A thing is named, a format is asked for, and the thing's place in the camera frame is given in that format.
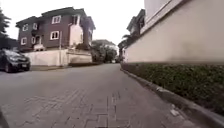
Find green trees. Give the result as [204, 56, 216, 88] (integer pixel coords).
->
[90, 42, 118, 64]

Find palm tree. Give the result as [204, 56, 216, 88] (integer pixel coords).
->
[117, 32, 140, 51]

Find grey paving block road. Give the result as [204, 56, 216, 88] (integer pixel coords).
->
[0, 63, 214, 128]

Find building with dark roof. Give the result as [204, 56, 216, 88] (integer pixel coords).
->
[126, 8, 147, 37]

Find brown multi-storey house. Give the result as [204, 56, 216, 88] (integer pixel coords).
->
[15, 6, 97, 53]

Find grey concrete kerb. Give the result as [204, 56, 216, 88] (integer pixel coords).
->
[120, 68, 224, 128]

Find low green hedge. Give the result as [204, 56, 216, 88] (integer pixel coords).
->
[120, 62, 224, 116]

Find dark parked car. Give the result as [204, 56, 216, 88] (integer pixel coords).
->
[0, 48, 32, 74]

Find dark tree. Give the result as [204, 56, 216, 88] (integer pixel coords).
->
[0, 7, 18, 52]

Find pale compound wall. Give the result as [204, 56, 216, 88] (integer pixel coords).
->
[22, 48, 94, 68]

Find tall cream boundary wall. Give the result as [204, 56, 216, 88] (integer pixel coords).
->
[123, 0, 224, 65]

